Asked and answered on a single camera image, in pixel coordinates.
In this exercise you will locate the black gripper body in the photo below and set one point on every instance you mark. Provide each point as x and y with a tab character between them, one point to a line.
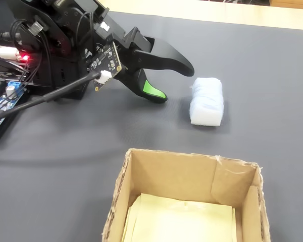
141	41

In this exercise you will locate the green-padded black gripper finger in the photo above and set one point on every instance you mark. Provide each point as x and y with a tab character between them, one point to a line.
141	85

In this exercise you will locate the long plain black gripper finger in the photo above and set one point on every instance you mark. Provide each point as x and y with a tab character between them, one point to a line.
171	60

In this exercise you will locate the white foam block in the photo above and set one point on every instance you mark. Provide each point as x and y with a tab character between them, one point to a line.
207	100

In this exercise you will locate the open cardboard box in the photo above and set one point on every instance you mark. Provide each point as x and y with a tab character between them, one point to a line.
171	174

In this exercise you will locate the grey table mat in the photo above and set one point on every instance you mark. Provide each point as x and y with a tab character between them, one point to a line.
65	176

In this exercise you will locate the blue circuit board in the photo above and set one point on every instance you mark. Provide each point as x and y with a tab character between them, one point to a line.
2	106

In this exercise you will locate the yellow paper sheet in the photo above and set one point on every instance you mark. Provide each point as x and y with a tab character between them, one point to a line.
181	221

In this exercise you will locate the black camera circuit board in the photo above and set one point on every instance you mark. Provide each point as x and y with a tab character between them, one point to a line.
106	63

